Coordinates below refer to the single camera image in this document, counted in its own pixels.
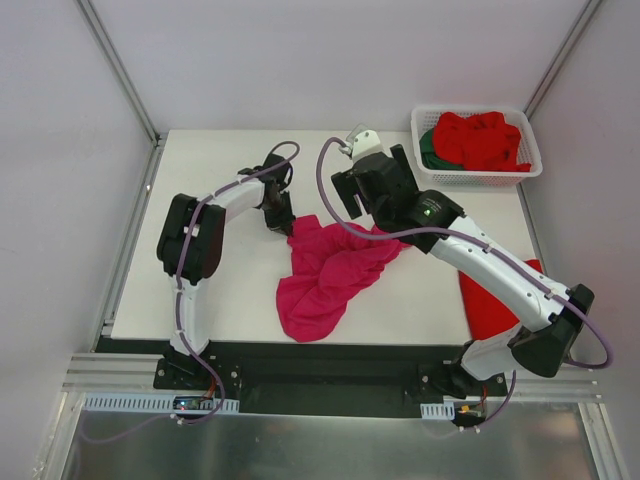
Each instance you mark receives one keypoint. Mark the pink t shirt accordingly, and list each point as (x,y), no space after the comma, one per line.
(329,267)

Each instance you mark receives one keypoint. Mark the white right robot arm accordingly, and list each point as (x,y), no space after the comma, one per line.
(549,314)

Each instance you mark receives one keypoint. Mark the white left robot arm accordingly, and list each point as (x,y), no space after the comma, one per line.
(190,250)

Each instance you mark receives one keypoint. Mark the aluminium frame rail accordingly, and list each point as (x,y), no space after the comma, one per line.
(134,383)

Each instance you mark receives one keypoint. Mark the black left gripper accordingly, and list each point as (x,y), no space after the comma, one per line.
(278,218)

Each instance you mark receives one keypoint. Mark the white plastic laundry basket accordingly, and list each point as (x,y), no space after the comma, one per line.
(425,117)

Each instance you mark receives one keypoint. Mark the red crumpled t shirt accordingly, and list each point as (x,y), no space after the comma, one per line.
(480,142)

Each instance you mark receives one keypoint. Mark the folded red t shirt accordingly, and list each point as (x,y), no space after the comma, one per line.
(486,315)

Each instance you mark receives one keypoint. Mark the green t shirt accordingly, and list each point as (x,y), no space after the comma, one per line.
(430,158)

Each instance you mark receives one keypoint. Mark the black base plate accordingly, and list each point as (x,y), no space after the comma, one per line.
(436,359)

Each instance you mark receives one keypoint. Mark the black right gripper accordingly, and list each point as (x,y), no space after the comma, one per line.
(373,166)

